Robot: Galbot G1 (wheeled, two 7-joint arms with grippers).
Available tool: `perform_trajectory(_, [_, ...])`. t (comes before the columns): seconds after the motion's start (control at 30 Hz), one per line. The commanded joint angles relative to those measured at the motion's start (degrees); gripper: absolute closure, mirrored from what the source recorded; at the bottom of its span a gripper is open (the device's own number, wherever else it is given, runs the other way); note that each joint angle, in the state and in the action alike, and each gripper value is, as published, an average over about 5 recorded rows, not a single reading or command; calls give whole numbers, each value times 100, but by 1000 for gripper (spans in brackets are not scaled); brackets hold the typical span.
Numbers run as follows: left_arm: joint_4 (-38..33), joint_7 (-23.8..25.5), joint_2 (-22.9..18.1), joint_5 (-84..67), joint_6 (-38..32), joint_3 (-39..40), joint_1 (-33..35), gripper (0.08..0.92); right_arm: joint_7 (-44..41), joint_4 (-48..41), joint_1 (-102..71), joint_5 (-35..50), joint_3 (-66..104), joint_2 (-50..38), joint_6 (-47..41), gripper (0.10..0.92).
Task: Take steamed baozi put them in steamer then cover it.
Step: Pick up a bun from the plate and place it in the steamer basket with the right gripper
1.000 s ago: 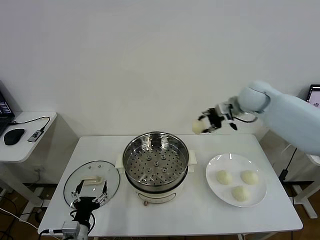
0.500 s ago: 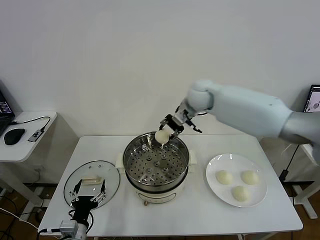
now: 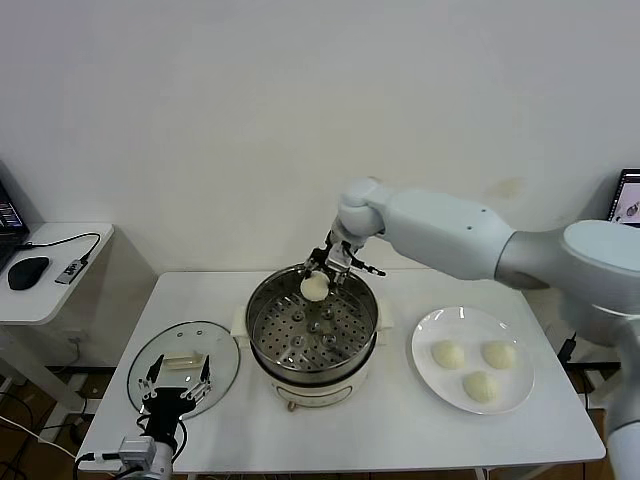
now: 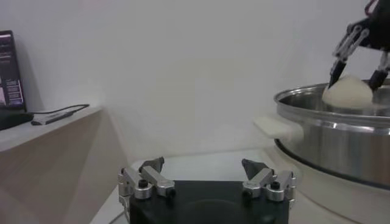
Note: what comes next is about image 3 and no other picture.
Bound black computer mouse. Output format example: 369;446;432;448
7;255;52;292

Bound round glass pot lid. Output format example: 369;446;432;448
127;320;243;423

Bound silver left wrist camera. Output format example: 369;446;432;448
74;436;155;465

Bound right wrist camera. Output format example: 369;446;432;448
326;240;352;267

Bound white side table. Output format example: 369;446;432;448
582;364;624;417
0;222;117;446

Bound black floor cables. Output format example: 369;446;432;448
0;387;56;480

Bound white steamed baozi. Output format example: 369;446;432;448
480;340;518;372
299;272;331;303
430;339;467;372
461;371;502;405

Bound small grey usb hub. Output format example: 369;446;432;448
55;259;88;288

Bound black laptop dark screen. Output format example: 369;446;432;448
0;159;33;277

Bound black usb hub cable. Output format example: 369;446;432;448
19;231;104;264

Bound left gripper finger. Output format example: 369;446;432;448
182;353;213;402
137;353;166;401

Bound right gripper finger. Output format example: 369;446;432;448
347;255;388;278
302;247;327;277

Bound cream electric cooking pot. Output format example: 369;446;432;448
231;298;397;413

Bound large white round plate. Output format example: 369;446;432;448
411;306;536;416

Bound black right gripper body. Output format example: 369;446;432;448
313;228;363;282

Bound white cable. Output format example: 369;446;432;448
0;415;77;455

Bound grey laptop with camera views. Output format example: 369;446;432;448
606;168;640;224

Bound perforated steel steamer basket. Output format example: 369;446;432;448
246;263;379;378

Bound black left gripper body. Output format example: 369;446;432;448
141;387;194;446

